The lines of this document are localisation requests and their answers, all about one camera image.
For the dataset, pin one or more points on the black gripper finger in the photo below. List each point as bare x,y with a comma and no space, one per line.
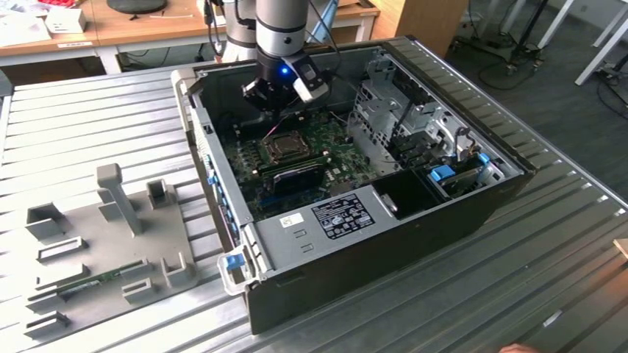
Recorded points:
257,93
287,99

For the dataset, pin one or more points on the CPU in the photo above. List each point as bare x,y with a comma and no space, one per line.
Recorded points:
285,146

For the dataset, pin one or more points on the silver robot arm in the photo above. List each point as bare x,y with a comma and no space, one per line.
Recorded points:
279,29

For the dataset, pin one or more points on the CPU socket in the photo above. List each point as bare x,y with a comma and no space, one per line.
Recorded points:
292,157

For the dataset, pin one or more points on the green RAM stick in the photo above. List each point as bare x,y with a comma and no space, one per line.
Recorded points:
109,276
295,167

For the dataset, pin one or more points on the metal drive cage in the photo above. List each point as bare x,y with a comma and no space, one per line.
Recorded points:
377,110

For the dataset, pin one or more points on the green motherboard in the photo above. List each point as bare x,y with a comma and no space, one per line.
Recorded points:
343,158

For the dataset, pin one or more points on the black graphics card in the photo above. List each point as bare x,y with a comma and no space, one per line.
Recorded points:
299,182

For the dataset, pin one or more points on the blue retainer clip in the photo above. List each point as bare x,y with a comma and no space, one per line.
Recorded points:
211,181

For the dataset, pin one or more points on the wooden desk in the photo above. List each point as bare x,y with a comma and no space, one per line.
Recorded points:
147,31

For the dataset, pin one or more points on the black round pad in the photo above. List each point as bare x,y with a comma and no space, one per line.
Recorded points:
137,5

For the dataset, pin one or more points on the wooden cabinet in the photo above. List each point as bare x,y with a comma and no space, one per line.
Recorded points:
427,22

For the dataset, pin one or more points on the hard disk in blue carrier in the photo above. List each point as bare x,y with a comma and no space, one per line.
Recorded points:
444,173

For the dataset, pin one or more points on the grey power supply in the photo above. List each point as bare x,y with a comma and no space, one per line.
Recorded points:
295,242

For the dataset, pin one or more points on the blue plastic tab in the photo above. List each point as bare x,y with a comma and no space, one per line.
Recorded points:
484,159

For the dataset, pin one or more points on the white cardboard box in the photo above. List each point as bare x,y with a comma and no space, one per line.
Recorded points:
65,21

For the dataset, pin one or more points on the blue case latch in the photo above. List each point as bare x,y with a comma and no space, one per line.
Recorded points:
232,262

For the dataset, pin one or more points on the red box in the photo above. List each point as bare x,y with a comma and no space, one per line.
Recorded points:
59,3

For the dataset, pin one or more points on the grey parts rack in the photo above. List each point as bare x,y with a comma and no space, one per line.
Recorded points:
97,235

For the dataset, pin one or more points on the black PC case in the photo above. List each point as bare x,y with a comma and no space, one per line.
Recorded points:
368,276

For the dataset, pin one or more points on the black wheeled stand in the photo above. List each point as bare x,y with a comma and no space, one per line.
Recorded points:
528,36

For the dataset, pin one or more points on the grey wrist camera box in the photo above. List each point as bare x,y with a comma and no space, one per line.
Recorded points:
311,82

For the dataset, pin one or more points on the white desk frame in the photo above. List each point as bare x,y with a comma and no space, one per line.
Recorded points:
552,25
603,56

